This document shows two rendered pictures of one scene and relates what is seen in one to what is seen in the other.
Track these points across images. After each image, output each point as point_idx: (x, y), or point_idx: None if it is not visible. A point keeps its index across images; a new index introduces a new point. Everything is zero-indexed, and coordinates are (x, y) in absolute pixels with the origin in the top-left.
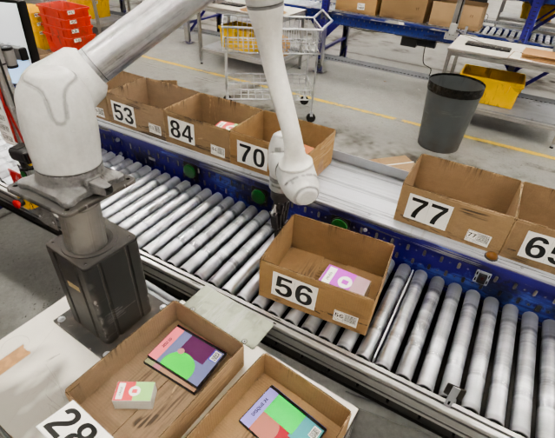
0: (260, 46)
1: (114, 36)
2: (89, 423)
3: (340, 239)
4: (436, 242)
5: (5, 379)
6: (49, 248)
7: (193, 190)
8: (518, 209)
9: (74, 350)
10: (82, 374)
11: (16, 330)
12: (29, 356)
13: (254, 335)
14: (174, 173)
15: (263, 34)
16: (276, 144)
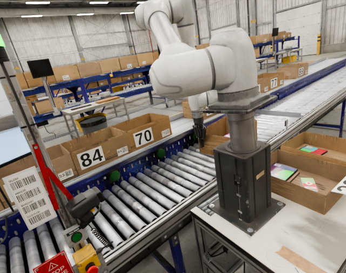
0: (190, 43)
1: (177, 37)
2: (343, 182)
3: (213, 129)
4: (221, 115)
5: (311, 256)
6: (249, 157)
7: (128, 182)
8: None
9: (277, 221)
10: (312, 190)
11: (261, 260)
12: (287, 246)
13: None
14: None
15: (192, 36)
16: None
